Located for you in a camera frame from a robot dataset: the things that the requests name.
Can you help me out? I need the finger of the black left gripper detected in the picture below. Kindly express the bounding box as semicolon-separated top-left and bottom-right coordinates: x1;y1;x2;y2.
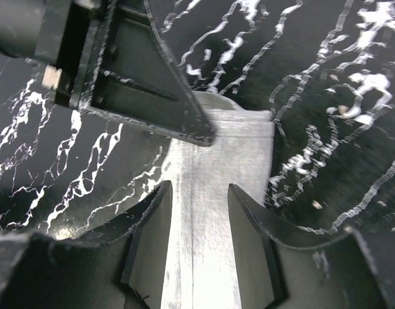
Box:
77;1;215;146

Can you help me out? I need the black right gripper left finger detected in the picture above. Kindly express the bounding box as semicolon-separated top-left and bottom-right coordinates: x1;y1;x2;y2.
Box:
0;181;172;308

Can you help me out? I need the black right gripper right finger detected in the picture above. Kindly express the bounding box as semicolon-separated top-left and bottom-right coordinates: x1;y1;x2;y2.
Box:
228;184;395;308

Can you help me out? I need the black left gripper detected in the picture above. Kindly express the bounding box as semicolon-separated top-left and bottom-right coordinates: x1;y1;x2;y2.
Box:
0;1;101;108

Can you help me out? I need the grey cloth napkin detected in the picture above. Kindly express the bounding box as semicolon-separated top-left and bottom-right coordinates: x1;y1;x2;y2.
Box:
161;91;275;308

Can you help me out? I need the black marbled table mat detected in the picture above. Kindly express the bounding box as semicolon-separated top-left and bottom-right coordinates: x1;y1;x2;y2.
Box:
0;1;395;239

